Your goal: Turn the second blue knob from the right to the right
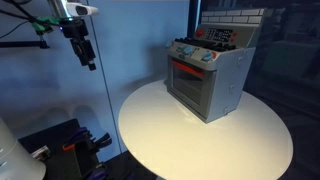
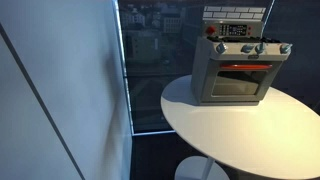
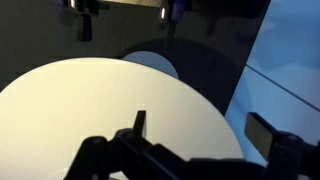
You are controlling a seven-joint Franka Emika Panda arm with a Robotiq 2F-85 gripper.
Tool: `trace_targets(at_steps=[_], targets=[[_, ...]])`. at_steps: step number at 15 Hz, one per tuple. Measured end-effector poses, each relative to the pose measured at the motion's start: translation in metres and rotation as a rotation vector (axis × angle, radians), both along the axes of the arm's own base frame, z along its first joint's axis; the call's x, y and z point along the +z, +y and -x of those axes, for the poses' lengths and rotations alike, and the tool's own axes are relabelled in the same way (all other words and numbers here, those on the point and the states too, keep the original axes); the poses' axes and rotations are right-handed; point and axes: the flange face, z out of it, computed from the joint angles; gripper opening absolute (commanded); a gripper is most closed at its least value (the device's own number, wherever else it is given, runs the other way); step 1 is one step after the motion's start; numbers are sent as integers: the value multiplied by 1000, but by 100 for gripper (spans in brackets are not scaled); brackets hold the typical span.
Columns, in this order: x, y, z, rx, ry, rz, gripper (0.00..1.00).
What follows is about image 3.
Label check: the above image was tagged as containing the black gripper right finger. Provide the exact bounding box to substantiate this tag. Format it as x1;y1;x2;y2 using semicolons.
243;112;278;162

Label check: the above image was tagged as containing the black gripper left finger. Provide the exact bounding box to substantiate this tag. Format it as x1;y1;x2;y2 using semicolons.
132;110;148;138

